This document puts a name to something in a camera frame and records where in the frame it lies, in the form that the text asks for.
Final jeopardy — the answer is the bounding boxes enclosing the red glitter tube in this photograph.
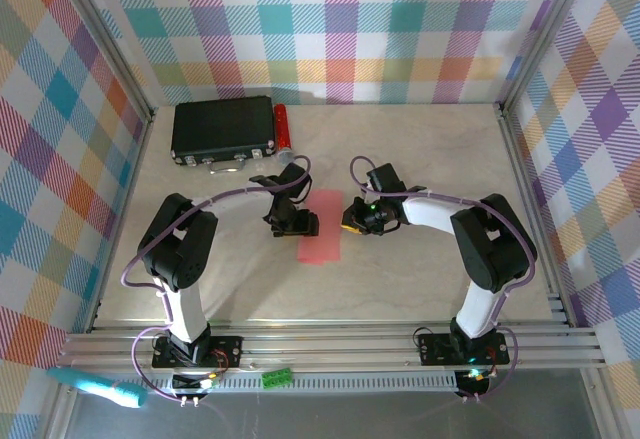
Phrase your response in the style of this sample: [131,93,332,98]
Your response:
[273,103,297,166]

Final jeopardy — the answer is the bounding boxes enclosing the black carrying case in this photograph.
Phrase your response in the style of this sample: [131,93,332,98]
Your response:
[170,95,278,176]

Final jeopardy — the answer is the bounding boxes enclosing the green terminal block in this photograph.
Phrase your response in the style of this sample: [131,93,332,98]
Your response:
[261,367,295,390]

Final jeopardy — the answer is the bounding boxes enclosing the black controller box with LED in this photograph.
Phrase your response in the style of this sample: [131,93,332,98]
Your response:
[455,367,496,403]
[171,371,222,408]

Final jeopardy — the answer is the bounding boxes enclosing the aluminium cross rail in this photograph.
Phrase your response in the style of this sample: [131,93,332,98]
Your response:
[57,322,609,373]

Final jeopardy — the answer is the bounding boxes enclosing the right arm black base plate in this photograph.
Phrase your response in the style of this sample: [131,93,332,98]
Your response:
[416,330,512,367]

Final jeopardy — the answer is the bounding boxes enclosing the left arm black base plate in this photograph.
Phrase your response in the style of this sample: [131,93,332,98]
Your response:
[151,333,245,372]

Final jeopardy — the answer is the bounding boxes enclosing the aluminium side rail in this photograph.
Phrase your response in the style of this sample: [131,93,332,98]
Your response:
[497,103,576,330]
[87,113,154,333]

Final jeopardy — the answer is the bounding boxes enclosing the grey slotted cable duct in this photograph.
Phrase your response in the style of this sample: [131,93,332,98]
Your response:
[172,372,494,394]

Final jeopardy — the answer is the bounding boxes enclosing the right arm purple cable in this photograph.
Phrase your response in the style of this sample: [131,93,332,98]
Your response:
[348,155,539,403]

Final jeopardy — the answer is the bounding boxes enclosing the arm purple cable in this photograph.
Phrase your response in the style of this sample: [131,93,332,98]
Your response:
[121,155,314,401]
[348,155,539,403]

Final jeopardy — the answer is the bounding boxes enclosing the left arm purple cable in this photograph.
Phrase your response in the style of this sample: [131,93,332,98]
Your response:
[121,155,314,401]

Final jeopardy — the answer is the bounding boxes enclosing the aluminium frame post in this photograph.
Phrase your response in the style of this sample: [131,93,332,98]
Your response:
[497,0,599,118]
[49,0,156,123]

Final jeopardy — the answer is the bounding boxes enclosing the teal foam handle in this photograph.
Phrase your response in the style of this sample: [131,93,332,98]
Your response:
[46,365,150,410]

